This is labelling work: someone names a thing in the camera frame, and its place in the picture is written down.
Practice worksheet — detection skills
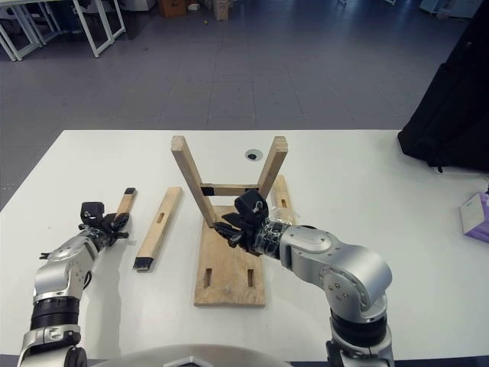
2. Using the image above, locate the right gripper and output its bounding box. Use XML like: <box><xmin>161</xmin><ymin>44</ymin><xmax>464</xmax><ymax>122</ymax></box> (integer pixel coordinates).
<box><xmin>212</xmin><ymin>212</ymin><xmax>286</xmax><ymax>258</ymax></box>

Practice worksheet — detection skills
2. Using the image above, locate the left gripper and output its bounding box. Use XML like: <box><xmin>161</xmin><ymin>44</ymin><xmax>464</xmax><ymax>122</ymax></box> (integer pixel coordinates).
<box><xmin>79</xmin><ymin>213</ymin><xmax>130</xmax><ymax>252</ymax></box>

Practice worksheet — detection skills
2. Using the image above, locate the wooden cross bar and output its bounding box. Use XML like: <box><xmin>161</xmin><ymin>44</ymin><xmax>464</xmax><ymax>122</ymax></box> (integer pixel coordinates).
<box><xmin>199</xmin><ymin>183</ymin><xmax>264</xmax><ymax>198</ymax></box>

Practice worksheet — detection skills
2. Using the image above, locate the wooden leg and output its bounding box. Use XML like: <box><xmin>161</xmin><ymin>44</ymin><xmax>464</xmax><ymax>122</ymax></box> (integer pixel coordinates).
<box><xmin>132</xmin><ymin>186</ymin><xmax>184</xmax><ymax>274</ymax></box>
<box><xmin>170</xmin><ymin>135</ymin><xmax>222</xmax><ymax>229</ymax></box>
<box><xmin>258</xmin><ymin>135</ymin><xmax>289</xmax><ymax>200</ymax></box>
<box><xmin>270</xmin><ymin>174</ymin><xmax>297</xmax><ymax>222</ymax></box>

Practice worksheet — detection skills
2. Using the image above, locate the wooden seat board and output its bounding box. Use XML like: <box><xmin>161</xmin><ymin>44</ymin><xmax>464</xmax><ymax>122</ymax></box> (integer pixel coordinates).
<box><xmin>193</xmin><ymin>205</ymin><xmax>267</xmax><ymax>308</ymax></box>

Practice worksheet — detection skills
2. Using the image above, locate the robot body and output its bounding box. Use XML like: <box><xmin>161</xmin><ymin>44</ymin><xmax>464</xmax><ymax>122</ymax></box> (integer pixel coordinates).
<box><xmin>117</xmin><ymin>343</ymin><xmax>292</xmax><ymax>367</ymax></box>

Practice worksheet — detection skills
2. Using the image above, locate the brown cardboard box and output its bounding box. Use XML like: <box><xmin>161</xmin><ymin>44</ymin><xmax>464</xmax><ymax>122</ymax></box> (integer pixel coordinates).
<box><xmin>158</xmin><ymin>0</ymin><xmax>179</xmax><ymax>18</ymax></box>

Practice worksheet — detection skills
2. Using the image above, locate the purple tissue box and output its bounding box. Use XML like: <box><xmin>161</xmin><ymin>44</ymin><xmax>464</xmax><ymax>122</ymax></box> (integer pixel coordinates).
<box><xmin>458</xmin><ymin>190</ymin><xmax>489</xmax><ymax>245</ymax></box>

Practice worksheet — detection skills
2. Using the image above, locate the black backpack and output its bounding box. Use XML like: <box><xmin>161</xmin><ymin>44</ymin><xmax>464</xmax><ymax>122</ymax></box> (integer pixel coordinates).
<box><xmin>397</xmin><ymin>0</ymin><xmax>489</xmax><ymax>174</ymax></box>

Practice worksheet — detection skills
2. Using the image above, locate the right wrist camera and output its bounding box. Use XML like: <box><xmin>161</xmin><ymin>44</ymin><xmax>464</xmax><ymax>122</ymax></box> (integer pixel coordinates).
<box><xmin>233</xmin><ymin>188</ymin><xmax>270</xmax><ymax>219</ymax></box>

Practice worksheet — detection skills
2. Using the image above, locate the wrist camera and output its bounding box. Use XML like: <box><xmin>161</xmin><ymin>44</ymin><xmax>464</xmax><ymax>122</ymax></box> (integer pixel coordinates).
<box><xmin>233</xmin><ymin>188</ymin><xmax>270</xmax><ymax>219</ymax></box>
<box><xmin>80</xmin><ymin>201</ymin><xmax>105</xmax><ymax>225</ymax></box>

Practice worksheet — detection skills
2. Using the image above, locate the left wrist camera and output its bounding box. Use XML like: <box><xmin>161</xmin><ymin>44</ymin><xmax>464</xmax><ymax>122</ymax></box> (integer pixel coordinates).
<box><xmin>80</xmin><ymin>201</ymin><xmax>105</xmax><ymax>225</ymax></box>

